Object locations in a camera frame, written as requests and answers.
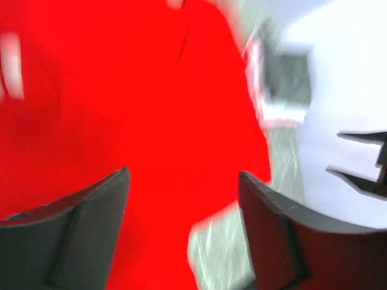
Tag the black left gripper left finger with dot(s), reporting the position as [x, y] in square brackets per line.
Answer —
[69, 243]

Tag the folded pink t-shirt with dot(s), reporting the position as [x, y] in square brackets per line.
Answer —
[260, 55]

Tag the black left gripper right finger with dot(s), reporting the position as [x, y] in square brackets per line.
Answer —
[294, 247]

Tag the red t-shirt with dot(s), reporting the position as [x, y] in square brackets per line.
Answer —
[88, 87]

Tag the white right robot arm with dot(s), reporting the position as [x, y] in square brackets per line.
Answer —
[348, 65]

